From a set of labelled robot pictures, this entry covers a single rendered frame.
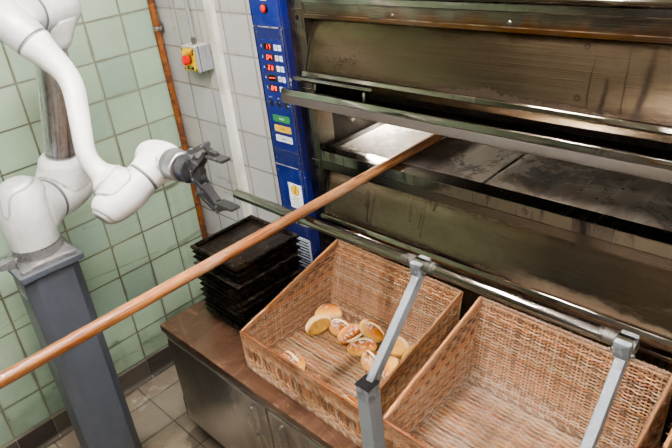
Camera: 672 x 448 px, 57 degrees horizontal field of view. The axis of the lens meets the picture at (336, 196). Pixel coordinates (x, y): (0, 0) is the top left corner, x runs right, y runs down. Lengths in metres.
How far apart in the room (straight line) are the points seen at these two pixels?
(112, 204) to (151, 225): 1.14
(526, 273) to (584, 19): 0.70
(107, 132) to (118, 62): 0.29
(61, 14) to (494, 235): 1.42
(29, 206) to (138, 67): 0.87
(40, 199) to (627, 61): 1.70
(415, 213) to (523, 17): 0.72
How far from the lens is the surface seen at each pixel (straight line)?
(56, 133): 2.21
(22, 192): 2.14
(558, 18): 1.53
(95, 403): 2.52
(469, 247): 1.89
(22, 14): 1.95
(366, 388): 1.49
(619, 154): 1.39
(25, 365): 1.43
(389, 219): 2.05
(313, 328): 2.21
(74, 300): 2.29
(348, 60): 1.93
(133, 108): 2.75
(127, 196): 1.79
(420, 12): 1.73
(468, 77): 1.67
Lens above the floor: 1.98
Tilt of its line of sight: 26 degrees down
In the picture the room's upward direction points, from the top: 7 degrees counter-clockwise
